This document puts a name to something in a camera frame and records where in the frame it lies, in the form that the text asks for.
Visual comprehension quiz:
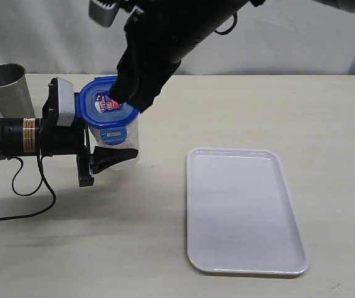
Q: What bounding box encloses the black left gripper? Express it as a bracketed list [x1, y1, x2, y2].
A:
[39, 120, 139, 187]

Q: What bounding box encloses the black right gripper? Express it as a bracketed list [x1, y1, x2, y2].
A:
[109, 1, 247, 112]

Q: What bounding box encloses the tall clear plastic container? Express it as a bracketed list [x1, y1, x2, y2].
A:
[89, 113, 141, 171]

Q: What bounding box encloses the blue snap-lock lid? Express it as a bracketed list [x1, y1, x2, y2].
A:
[73, 75, 141, 147]

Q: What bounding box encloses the steel cup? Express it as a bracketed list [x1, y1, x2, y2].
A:
[0, 63, 35, 118]

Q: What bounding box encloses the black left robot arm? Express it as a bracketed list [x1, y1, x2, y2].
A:
[0, 115, 94, 187]

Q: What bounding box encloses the white backdrop curtain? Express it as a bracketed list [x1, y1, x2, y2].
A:
[0, 1, 355, 75]

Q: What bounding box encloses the white rectangular tray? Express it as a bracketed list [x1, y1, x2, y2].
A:
[186, 147, 310, 277]

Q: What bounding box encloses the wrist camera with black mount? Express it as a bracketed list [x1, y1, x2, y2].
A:
[42, 77, 76, 127]

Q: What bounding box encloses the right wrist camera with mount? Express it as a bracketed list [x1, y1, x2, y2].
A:
[88, 0, 120, 28]

